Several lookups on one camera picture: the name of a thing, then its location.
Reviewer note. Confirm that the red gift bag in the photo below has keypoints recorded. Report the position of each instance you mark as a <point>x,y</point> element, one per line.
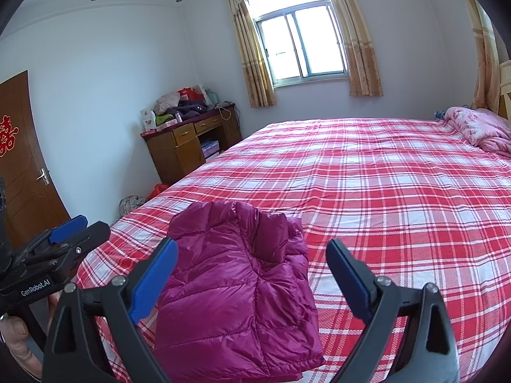
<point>189,94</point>

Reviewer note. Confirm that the brown wooden door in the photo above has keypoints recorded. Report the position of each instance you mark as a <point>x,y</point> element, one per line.
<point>28,191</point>

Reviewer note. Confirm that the beige wooden headboard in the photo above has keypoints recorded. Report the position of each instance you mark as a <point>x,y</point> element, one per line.
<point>505,91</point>

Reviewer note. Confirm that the grey patterned bag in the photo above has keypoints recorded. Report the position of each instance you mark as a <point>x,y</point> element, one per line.
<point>131,206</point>

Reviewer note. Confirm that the person's left hand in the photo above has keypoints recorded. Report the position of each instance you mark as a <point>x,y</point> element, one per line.
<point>20,343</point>

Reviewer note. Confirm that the blue cloth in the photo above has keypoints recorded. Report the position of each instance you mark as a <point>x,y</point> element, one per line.
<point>440,114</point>

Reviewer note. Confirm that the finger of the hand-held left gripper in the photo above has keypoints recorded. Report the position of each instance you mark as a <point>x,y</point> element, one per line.
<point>68,229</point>
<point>92,237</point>

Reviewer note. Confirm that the magenta puffer jacket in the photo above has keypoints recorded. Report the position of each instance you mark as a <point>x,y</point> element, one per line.
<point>231,287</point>

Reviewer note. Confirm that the light blue bag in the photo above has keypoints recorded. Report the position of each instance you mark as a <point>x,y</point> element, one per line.
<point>211,96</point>

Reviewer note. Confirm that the red paper door decoration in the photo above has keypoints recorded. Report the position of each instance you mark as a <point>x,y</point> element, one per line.
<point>7,135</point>

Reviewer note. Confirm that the white carton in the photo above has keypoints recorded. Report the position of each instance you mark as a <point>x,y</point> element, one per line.
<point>148,119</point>

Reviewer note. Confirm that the beige side window curtain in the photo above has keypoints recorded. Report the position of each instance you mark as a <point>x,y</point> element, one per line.
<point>485,56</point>

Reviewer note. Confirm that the pale pink cloth bundle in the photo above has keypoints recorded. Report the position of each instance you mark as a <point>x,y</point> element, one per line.
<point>165,103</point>

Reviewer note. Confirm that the boxes inside desk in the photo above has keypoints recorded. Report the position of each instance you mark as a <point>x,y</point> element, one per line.
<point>209,149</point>

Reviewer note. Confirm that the pink floral quilt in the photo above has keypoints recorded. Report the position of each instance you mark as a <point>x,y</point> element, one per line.
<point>483,129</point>

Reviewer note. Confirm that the brown wooden desk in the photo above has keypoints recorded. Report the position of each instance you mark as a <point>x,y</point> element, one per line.
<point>175,155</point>

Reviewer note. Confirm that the bed with red plaid sheet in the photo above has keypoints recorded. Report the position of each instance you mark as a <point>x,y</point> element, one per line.
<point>379,191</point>

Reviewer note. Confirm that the beige patterned curtain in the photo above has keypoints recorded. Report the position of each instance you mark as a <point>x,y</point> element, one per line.
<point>249,48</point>
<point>353,36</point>

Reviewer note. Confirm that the red plastic bag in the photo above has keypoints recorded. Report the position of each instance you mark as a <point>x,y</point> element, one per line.
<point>157,192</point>

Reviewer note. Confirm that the dark purple clothes pile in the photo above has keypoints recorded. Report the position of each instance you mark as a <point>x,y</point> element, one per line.
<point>189,110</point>

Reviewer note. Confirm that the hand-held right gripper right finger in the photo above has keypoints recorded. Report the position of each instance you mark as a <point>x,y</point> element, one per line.
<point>349,279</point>

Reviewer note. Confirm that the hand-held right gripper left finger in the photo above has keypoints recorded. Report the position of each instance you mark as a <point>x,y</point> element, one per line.
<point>153,279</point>

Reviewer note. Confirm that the pink flat box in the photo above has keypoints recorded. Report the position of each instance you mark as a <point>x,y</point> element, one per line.
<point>167,127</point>

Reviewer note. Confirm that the sliding window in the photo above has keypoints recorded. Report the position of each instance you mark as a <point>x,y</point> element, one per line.
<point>299,40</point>

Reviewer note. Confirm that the green cloth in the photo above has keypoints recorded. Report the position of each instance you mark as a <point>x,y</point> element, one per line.
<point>164,119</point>

